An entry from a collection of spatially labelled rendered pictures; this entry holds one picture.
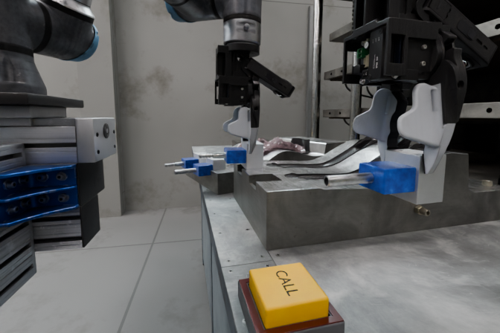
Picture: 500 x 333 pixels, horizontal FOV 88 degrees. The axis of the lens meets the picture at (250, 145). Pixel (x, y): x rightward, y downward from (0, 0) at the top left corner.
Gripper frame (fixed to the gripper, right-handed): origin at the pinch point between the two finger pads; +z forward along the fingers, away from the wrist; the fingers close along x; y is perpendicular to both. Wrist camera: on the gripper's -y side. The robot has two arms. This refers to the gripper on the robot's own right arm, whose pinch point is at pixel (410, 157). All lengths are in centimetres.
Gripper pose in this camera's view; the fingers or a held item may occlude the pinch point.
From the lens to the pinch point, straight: 35.7
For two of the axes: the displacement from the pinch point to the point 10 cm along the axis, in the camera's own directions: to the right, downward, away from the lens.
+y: -9.7, 0.3, -2.4
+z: 0.0, 9.9, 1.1
